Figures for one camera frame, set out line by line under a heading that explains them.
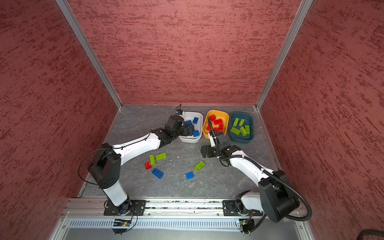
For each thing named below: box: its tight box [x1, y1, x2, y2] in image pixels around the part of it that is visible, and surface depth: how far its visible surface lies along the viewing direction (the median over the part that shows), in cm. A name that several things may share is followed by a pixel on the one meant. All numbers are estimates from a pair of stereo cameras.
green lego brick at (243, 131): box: [240, 126, 247, 137], surface depth 105 cm
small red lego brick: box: [144, 161, 152, 171], surface depth 89 cm
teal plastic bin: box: [229, 112, 254, 144], surface depth 106 cm
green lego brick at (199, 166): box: [194, 160, 206, 172], surface depth 90 cm
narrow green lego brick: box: [149, 154, 156, 167], surface depth 90 cm
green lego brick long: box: [155, 152, 167, 161], surface depth 93 cm
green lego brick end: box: [245, 125, 251, 135], surface depth 108 cm
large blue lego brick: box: [152, 168, 164, 179], surface depth 87 cm
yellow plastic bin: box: [202, 109, 230, 140], surface depth 111 cm
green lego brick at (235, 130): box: [230, 127, 241, 135], surface depth 105 cm
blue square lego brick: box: [186, 171, 195, 180], surface depth 87 cm
